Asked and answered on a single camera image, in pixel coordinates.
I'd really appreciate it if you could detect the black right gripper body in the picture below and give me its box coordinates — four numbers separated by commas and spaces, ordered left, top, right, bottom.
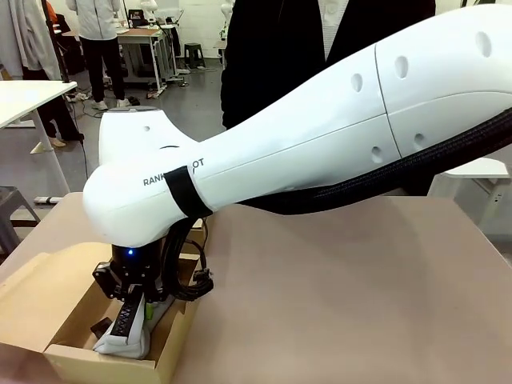
110, 242, 166, 295

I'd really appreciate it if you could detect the brown cardboard box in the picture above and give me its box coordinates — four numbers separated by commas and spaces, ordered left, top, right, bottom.
0, 226, 214, 384

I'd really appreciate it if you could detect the grey metal stool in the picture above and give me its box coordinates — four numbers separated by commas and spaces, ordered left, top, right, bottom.
0, 185, 42, 255

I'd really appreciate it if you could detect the wooden background desk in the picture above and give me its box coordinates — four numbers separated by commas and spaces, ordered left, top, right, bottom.
116, 22, 180, 91

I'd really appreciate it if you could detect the dark plastic stool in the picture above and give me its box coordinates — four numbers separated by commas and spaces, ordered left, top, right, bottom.
183, 42, 206, 70

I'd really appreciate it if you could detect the bystander in white jacket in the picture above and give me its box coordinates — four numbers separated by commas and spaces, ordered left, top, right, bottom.
65, 0, 132, 111

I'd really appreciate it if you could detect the bystander in grey coat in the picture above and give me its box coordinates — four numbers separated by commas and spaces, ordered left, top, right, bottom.
0, 0, 86, 148

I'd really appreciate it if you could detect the person in black jacket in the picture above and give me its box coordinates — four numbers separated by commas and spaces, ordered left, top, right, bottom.
220, 0, 438, 198

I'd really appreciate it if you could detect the white side table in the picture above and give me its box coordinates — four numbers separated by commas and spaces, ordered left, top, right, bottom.
426, 157, 512, 234

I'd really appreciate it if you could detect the black gripper cable bundle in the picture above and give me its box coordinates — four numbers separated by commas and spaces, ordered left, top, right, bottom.
158, 216, 215, 302

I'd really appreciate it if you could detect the black velcro arm strap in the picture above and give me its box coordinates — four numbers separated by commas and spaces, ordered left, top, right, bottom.
164, 168, 214, 219

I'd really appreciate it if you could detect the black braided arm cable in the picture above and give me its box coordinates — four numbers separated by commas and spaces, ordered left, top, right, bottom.
238, 104, 512, 218

